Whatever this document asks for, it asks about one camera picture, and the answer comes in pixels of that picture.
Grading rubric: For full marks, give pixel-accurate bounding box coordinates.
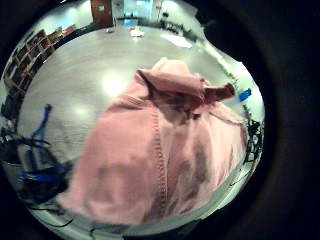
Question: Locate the large white sheet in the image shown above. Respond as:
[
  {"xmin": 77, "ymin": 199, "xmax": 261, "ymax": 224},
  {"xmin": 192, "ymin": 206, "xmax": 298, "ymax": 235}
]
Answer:
[{"xmin": 161, "ymin": 33, "xmax": 194, "ymax": 50}]

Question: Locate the small blue object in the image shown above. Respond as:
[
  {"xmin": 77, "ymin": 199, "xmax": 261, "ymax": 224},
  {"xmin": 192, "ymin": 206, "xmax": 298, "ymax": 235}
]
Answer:
[{"xmin": 238, "ymin": 87, "xmax": 253, "ymax": 103}]

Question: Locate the white paper sheet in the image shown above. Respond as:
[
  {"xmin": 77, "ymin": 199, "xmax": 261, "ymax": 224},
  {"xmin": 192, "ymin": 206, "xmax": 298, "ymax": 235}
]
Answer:
[{"xmin": 129, "ymin": 28, "xmax": 145, "ymax": 38}]

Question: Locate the brown door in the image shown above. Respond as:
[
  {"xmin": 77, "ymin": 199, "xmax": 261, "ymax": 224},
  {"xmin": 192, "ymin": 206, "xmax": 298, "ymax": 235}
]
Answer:
[{"xmin": 90, "ymin": 0, "xmax": 114, "ymax": 27}]

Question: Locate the pink garment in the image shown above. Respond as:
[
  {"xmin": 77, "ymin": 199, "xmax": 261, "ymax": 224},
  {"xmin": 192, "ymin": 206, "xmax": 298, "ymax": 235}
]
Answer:
[{"xmin": 56, "ymin": 56, "xmax": 249, "ymax": 227}]

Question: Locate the wooden shelf unit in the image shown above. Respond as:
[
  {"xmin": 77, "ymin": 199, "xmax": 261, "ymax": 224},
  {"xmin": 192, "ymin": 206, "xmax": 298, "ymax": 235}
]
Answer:
[{"xmin": 3, "ymin": 28, "xmax": 56, "ymax": 92}]

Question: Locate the blue metal stand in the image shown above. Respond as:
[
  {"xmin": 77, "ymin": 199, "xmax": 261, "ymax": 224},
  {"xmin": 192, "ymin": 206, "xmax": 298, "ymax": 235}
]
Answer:
[{"xmin": 18, "ymin": 103, "xmax": 68, "ymax": 184}]

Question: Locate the black equipment with cables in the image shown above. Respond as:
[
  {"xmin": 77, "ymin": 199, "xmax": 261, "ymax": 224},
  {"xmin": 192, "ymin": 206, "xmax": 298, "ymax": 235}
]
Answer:
[{"xmin": 0, "ymin": 126, "xmax": 73, "ymax": 206}]

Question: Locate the black cable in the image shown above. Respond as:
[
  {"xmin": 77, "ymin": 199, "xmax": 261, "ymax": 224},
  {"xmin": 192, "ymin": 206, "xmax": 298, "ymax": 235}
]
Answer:
[{"xmin": 31, "ymin": 205, "xmax": 75, "ymax": 229}]

